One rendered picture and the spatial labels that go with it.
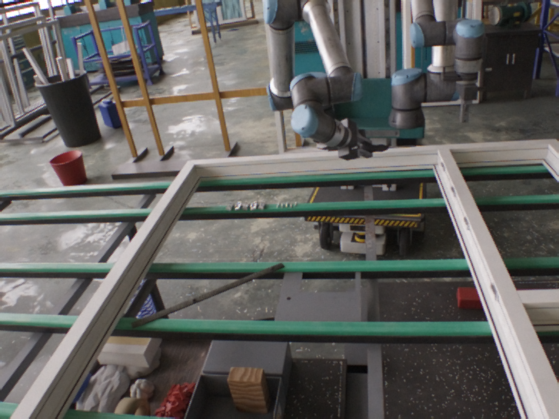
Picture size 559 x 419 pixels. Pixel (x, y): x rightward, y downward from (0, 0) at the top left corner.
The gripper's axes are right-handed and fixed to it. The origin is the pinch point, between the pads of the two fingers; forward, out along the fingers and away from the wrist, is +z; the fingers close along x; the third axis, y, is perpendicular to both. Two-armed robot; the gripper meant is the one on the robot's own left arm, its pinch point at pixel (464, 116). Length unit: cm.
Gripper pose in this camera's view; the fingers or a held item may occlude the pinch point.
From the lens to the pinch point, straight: 177.9
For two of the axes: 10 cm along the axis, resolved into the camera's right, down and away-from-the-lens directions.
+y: 9.9, -0.4, -1.6
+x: 1.1, -5.2, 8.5
